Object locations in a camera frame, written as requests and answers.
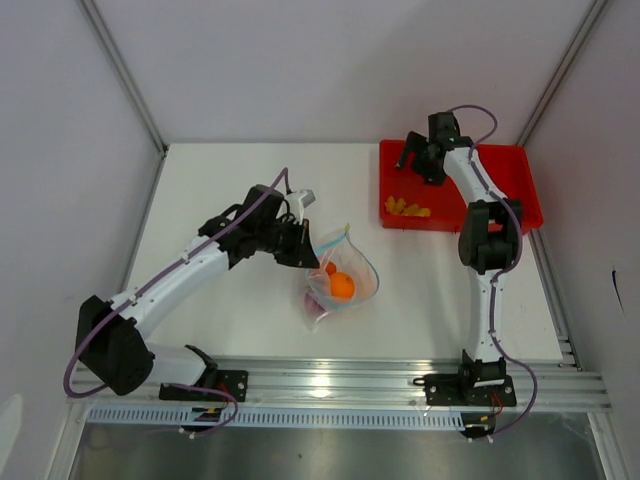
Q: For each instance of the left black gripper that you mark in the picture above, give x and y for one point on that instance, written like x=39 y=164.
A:
x=301 y=253

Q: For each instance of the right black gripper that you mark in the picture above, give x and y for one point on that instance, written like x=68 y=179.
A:
x=413 y=143

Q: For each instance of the small orange pumpkin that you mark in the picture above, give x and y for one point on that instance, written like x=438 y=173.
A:
x=330 y=268

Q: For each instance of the clear zip top bag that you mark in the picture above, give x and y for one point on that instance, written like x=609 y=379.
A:
x=337 y=247

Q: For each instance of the orange fruit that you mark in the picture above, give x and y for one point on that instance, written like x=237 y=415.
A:
x=341 y=285

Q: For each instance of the purple onion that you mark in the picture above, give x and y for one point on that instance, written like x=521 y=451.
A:
x=313 y=308

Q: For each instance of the yellow food pieces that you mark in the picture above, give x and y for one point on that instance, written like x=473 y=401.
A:
x=399 y=207

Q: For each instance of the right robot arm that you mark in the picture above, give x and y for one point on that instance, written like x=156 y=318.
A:
x=489 y=245

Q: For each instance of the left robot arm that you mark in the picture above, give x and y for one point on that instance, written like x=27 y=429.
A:
x=111 y=338

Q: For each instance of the red plastic tray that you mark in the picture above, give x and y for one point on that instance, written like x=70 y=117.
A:
x=507 y=166

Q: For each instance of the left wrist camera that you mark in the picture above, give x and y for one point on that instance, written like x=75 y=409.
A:
x=299 y=201

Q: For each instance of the aluminium rail frame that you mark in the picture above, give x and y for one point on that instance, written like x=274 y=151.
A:
x=388 y=385

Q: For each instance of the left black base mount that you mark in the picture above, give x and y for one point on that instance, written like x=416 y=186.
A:
x=232 y=382

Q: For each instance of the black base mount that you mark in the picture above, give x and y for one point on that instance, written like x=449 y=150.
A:
x=232 y=382
x=450 y=390

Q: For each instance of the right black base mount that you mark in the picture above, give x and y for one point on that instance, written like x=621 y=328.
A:
x=450 y=390

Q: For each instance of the white slotted cable duct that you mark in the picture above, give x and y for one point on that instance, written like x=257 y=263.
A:
x=414 y=419

